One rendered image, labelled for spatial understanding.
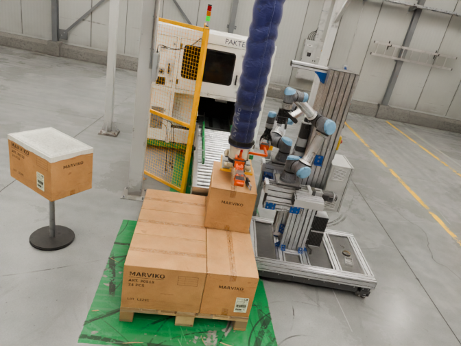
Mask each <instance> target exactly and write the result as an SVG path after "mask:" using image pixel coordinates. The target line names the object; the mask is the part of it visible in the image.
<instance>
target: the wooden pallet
mask: <svg viewBox="0 0 461 346"><path fill-rule="evenodd" d="M135 312H137V313H146V314H162V315H170V316H176V317H175V325H180V326H189V327H193V322H194V318H204V319H220V320H229V321H233V330H241V331H246V326H247V323H248V319H249V317H240V316H225V315H216V314H200V313H192V312H177V311H168V310H152V309H143V308H127V307H120V315H119V321H128V322H132V320H133V317H134V313H135Z"/></svg>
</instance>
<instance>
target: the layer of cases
mask: <svg viewBox="0 0 461 346"><path fill-rule="evenodd" d="M207 197H208V196H199V195H193V194H184V193H178V192H168V191H162V190H156V189H147V191H146V194H145V198H144V201H143V205H142V208H141V211H140V214H139V218H138V220H137V225H136V227H135V230H134V234H133V236H132V241H131V243H130V248H129V250H128V254H127V257H126V260H125V264H124V268H123V285H122V294H121V307H127V308H143V309H152V310H168V311H177V312H192V313H200V314H216V315H225V316H240V317H249V314H250V309H251V307H252V302H253V299H254V296H255V292H256V289H257V284H258V281H259V274H258V271H257V265H256V261H255V255H254V251H253V247H252V241H251V237H250V232H249V231H248V233H240V232H235V231H227V230H222V229H214V228H209V227H204V220H205V214H206V203H207Z"/></svg>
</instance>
